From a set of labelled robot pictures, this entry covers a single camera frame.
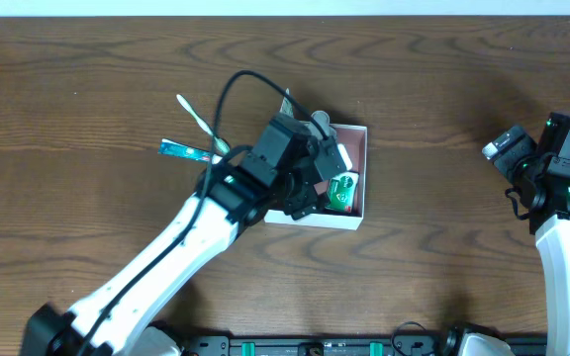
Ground green white toothbrush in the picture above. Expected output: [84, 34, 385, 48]
[176, 94, 231, 154]

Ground white floral cone tube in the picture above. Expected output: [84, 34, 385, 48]
[279, 97, 295, 118]

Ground teal toothpaste tube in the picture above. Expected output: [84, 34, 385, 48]
[158, 138, 222, 164]

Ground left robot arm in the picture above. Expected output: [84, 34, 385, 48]
[21, 144, 348, 356]

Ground green white soap box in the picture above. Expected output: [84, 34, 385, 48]
[326, 171, 359, 214]

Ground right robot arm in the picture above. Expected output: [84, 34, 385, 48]
[439, 120, 570, 355]

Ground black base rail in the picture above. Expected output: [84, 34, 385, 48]
[180, 331, 548, 356]

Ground blue hand soap bottle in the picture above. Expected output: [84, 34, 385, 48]
[307, 111, 337, 140]

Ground white box with pink interior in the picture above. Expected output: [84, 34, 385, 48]
[263, 124, 368, 230]

